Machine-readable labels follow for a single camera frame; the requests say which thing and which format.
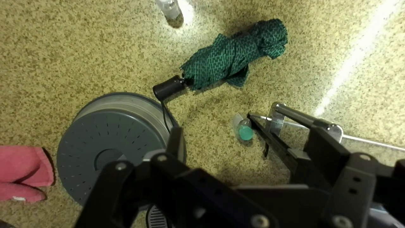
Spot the small clear plastic bottle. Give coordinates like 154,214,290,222
156,0,185,30

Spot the small green plastic bottle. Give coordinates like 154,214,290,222
232,113,257,145

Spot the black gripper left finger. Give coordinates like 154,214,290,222
74,126,280,228

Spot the red cloth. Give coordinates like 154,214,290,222
0,145,56,204

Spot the black steel microwave oven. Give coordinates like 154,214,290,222
246,100,405,192

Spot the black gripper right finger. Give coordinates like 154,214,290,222
307,126,405,228

